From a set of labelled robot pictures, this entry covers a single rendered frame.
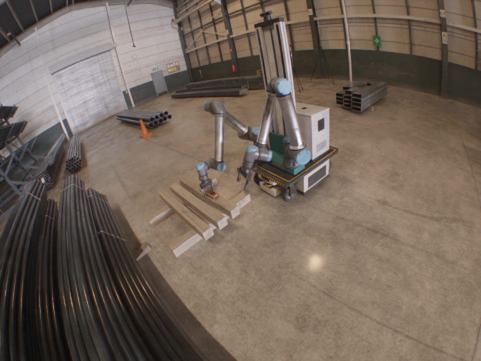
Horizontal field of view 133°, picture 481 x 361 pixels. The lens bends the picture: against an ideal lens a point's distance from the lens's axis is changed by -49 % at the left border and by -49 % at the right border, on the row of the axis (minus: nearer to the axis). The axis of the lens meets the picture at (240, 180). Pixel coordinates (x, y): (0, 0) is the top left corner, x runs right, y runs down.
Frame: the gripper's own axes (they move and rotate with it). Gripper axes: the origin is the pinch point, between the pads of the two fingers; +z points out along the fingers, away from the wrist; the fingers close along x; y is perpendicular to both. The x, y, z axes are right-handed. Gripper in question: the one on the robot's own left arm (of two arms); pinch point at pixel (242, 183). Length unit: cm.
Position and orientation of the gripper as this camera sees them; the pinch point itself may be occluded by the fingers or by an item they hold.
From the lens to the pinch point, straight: 176.9
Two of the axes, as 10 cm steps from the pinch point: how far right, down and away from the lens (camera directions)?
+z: -2.4, 8.5, 4.6
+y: -8.6, 0.4, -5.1
